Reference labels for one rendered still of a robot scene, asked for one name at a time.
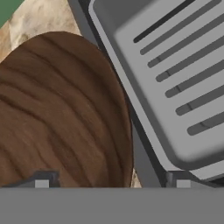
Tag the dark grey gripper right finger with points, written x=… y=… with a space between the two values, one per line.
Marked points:
x=181 y=178

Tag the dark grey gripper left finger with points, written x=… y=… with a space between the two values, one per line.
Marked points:
x=46 y=178

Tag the brown wooden bowl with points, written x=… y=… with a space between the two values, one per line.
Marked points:
x=61 y=116

